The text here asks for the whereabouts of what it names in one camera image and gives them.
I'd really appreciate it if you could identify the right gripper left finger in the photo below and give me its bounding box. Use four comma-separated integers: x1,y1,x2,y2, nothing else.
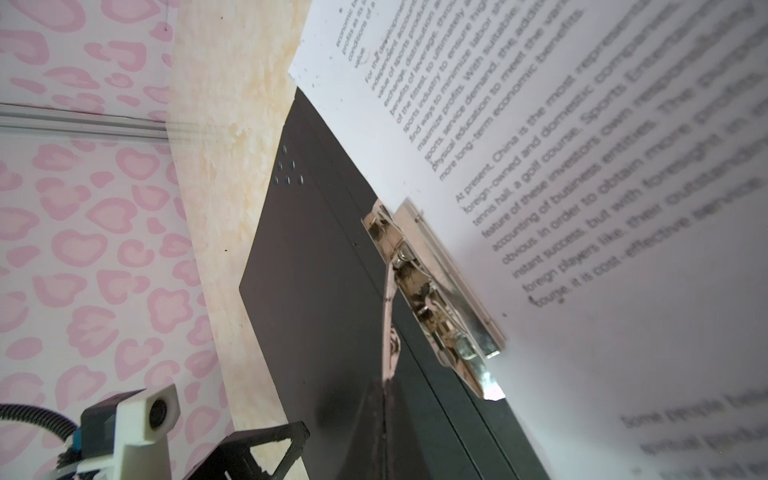
337,380,387,480

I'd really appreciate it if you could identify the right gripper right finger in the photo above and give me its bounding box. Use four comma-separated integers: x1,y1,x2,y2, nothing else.
383,383,431,480

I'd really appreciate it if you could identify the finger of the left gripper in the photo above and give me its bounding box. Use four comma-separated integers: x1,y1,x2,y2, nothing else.
182,421,311,480

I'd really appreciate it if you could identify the blue folder black inside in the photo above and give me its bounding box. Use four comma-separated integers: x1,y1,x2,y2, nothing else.
240,92,546,479

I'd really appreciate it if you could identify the paper sheet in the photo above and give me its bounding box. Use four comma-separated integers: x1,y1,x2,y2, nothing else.
290,1,767,479

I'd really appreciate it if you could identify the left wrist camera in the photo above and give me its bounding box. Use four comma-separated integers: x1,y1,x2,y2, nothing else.
44,384,181,479

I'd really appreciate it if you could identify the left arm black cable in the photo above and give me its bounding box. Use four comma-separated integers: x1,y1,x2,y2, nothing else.
0,403,79,445

